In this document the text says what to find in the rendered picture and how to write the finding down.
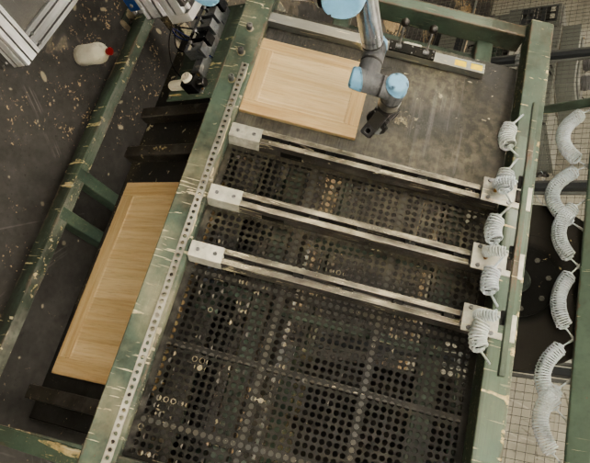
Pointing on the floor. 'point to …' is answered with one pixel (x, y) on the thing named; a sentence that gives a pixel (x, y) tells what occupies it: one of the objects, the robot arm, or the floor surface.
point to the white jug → (92, 53)
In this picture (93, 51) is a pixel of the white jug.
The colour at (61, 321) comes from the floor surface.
